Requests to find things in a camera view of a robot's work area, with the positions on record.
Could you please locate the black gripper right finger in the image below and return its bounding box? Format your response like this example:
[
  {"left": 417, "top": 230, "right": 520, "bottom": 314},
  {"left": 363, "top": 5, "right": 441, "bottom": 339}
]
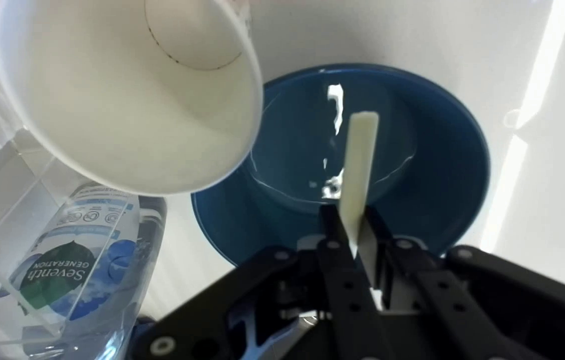
[{"left": 365, "top": 209, "right": 565, "bottom": 360}]

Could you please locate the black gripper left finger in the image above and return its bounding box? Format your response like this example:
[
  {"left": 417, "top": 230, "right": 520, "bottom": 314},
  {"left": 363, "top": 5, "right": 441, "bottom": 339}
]
[{"left": 129, "top": 206, "right": 395, "bottom": 360}]

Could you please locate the white spoon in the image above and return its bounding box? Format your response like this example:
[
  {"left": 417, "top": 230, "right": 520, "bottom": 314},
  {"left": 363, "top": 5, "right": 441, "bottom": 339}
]
[{"left": 337, "top": 111, "right": 379, "bottom": 252}]

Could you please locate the blue bowl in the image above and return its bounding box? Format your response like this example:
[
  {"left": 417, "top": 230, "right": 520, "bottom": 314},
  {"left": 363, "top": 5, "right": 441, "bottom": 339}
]
[{"left": 191, "top": 65, "right": 490, "bottom": 264}]

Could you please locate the clear dish soap bottle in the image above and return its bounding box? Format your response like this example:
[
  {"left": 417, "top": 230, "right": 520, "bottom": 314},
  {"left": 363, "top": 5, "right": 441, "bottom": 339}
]
[{"left": 0, "top": 184, "right": 165, "bottom": 360}]

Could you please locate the patterned paper cup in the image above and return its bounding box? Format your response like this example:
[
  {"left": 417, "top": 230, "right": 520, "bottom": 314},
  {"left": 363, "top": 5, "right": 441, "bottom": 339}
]
[{"left": 0, "top": 0, "right": 263, "bottom": 196}]

